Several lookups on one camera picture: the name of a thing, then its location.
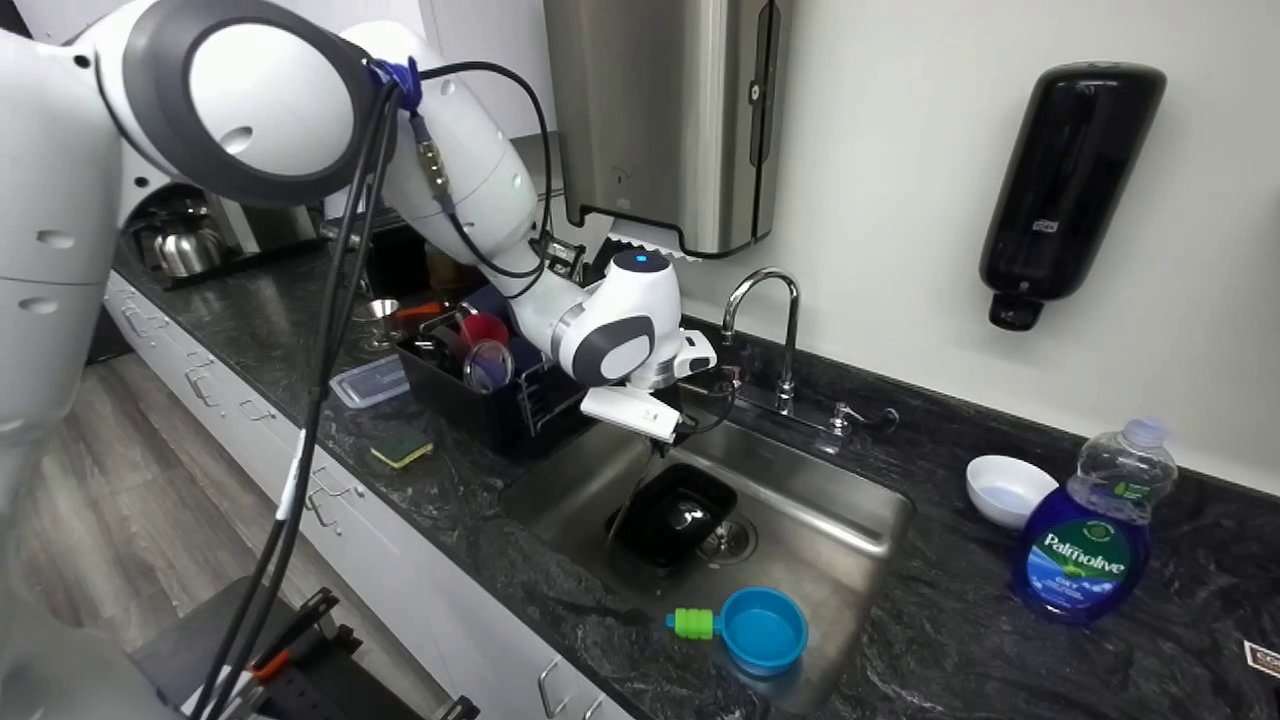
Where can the chrome faucet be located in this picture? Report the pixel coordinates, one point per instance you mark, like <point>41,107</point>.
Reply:
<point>771,375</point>

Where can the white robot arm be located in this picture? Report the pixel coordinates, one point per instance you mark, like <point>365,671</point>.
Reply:
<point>264,107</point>

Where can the stainless steel sink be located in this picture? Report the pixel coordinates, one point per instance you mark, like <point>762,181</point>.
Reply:
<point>801,525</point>

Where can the steel paper towel dispenser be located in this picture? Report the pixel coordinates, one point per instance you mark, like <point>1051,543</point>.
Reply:
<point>671,112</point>

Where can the black soap dispenser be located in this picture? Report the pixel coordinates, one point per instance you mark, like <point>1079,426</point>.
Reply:
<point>1071,166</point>

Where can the white lower kitchen cabinets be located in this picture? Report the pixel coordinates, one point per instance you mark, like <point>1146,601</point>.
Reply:
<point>433,609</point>

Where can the blue dish soap bottle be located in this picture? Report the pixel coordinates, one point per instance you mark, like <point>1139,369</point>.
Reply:
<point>1088,543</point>

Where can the black dish rack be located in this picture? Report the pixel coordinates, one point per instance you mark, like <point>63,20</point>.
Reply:
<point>507,396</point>

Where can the clear plastic container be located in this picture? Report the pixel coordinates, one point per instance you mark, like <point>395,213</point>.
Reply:
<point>371,387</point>

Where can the white small bowl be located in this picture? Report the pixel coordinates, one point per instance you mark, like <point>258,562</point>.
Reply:
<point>1004,489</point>

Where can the green yellow sponge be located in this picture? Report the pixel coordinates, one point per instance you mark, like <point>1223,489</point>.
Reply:
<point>403,444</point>

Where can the black bowl in sink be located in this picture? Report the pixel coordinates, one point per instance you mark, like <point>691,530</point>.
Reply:
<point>675,514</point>

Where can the red cup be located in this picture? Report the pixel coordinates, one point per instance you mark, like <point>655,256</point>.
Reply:
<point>483,325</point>

